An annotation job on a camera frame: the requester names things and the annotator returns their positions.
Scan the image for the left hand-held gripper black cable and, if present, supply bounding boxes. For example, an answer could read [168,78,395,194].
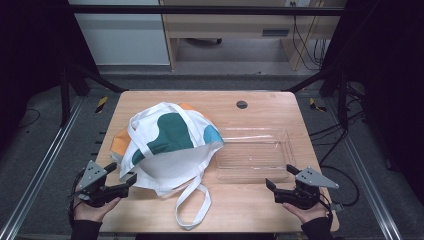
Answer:
[67,169,85,230]

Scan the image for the dark curtain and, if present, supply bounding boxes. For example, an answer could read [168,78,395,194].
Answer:
[321,0,424,204]
[0,0,100,153]

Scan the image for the person's right hand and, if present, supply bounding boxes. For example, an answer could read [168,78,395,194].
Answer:
[282,200,329,225]

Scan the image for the thin black floor cable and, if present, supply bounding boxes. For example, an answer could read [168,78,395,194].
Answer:
[17,107,42,130]

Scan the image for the white tote bag colourful patches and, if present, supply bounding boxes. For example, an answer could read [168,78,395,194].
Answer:
[109,101,225,232]

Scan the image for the light wooden desk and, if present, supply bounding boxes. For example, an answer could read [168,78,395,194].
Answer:
[159,0,348,72]

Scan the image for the right hand-held gripper black cable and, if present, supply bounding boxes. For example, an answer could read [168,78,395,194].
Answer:
[316,191,335,232]

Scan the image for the clear plastic tray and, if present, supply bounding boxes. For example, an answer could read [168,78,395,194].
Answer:
[214,126,298,184]

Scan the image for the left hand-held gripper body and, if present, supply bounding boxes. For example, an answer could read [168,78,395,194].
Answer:
[77,160,130,208]

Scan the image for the white cabinet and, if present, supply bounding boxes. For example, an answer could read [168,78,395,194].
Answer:
[68,0,171,66]

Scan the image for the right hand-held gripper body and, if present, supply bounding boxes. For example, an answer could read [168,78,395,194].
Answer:
[274,167,340,210]

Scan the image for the hand-held gripper black cable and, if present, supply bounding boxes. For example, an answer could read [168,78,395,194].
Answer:
[67,169,85,230]
[316,191,335,232]

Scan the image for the black horizontal frame bar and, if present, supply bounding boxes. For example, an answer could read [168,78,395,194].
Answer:
[70,4,345,17]

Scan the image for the bundle of black floor cables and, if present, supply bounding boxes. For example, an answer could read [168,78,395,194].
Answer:
[309,82,367,165]

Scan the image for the black looping floor cable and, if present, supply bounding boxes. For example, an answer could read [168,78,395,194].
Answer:
[319,164,362,208]

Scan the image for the black cables behind desk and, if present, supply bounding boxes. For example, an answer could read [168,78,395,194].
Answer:
[290,2,330,72]

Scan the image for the yellow black tape strip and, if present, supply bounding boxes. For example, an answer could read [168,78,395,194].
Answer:
[308,97,328,113]
[94,95,110,115]

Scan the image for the aluminium floor rail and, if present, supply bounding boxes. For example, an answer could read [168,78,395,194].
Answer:
[323,99,405,240]
[0,95,85,240]

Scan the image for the black metal frame stand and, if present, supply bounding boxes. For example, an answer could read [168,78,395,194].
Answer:
[59,62,128,128]
[282,65,351,132]

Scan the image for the person's left hand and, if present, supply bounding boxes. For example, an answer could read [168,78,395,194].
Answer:
[73,197,122,224]

